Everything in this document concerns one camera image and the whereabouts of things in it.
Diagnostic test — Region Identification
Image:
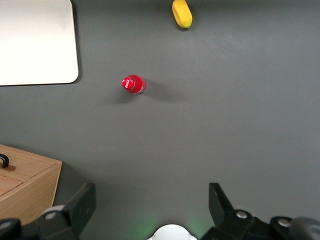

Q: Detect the red cola bottle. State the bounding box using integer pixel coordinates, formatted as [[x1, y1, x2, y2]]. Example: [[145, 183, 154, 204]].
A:
[[121, 74, 148, 95]]

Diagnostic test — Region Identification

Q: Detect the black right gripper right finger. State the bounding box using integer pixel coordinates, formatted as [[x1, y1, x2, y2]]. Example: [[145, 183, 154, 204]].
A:
[[201, 182, 256, 240]]

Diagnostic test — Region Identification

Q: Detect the wooden drawer with black handle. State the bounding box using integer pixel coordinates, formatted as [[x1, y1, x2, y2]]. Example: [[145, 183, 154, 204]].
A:
[[0, 144, 63, 184]]

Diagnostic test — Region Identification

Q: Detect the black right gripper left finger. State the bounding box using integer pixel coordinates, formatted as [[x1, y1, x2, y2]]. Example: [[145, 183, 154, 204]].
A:
[[36, 182, 97, 240]]

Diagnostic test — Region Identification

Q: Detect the wooden drawer cabinet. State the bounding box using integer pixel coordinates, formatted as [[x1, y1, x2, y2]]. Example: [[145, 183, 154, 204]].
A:
[[0, 144, 63, 226]]

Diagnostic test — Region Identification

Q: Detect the cream plastic tray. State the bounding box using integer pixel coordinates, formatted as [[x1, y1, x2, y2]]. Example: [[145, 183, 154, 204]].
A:
[[0, 0, 79, 87]]

